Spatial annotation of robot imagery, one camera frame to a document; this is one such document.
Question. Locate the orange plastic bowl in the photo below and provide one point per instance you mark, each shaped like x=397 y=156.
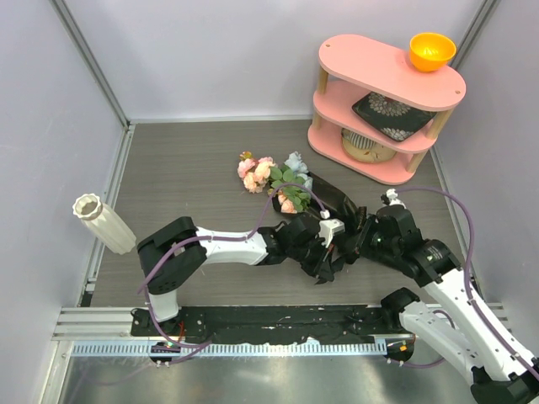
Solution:
x=428 y=51

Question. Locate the beige ceramic bowl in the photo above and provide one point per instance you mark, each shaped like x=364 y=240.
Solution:
x=363 y=149

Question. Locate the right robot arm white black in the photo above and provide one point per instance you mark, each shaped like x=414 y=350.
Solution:
x=497 y=368

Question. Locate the white slotted cable duct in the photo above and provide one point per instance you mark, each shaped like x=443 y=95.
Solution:
x=151 y=348

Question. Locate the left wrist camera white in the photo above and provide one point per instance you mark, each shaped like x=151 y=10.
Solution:
x=329 y=228

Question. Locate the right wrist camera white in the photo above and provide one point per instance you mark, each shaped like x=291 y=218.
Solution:
x=391 y=198

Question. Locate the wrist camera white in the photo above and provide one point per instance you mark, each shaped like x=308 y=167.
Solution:
x=329 y=228
x=391 y=198

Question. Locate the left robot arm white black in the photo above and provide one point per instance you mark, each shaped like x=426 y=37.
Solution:
x=171 y=255

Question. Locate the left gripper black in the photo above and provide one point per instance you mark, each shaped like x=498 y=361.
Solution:
x=317 y=241

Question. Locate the black ribbon with gold lettering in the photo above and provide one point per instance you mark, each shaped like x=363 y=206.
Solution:
x=353 y=218

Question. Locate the black floral square plate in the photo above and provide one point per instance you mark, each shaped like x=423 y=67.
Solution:
x=394 y=119

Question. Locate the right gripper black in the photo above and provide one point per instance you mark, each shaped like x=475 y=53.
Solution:
x=354 y=245

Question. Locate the flower bouquet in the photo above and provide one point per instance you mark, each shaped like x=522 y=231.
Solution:
x=293 y=188

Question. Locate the white ribbed vase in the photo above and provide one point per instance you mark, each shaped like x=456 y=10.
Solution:
x=104 y=223

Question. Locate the aluminium frame rail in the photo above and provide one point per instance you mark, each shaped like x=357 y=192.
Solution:
x=111 y=194

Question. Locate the pink three-tier shelf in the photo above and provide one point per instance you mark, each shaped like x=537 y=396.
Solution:
x=350 y=67

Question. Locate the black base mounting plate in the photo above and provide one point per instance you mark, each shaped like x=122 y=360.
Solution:
x=282 y=325

